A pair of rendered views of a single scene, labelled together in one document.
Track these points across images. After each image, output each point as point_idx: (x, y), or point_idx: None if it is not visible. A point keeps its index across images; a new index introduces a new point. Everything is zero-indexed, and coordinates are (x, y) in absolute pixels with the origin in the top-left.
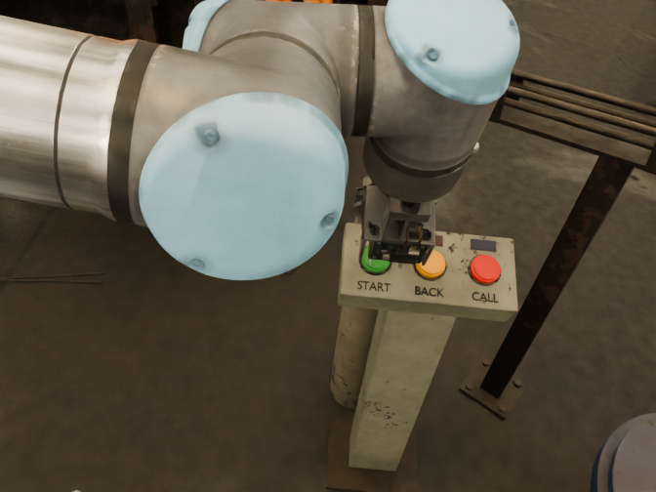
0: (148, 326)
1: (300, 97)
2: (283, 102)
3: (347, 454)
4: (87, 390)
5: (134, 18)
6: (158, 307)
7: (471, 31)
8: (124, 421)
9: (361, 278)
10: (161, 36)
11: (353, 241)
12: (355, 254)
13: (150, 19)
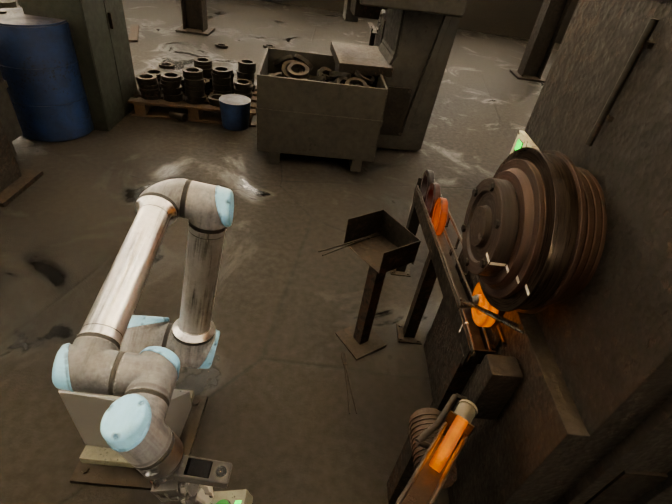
0: (321, 445)
1: (72, 365)
2: (64, 360)
3: None
4: (279, 423)
5: (455, 357)
6: (334, 448)
7: (114, 420)
8: (261, 444)
9: (213, 502)
10: (463, 378)
11: (234, 495)
12: (227, 497)
13: (457, 365)
